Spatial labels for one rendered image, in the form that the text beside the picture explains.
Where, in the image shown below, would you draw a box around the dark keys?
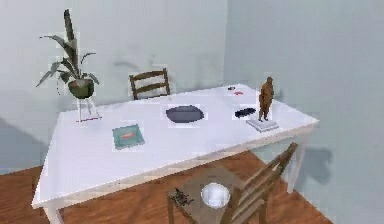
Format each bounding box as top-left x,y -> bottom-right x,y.
170,188 -> 195,207

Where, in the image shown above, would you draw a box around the green house plant in pot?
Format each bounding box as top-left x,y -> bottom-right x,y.
35,8 -> 102,123

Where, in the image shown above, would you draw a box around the black remote control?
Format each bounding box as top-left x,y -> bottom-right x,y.
234,107 -> 257,119

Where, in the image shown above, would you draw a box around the white table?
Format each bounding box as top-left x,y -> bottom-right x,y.
30,83 -> 320,224

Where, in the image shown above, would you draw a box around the white bowl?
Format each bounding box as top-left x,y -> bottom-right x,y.
200,182 -> 232,210

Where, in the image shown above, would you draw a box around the brown figure statue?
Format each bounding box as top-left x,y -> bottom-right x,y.
246,76 -> 280,133

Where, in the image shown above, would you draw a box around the brown wooden chair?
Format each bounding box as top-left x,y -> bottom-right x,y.
166,142 -> 299,224
128,67 -> 172,101

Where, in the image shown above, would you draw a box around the dark grey plate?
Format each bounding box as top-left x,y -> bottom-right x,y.
165,104 -> 205,124

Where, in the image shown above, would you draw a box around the teal book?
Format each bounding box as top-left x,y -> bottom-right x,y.
111,124 -> 146,150

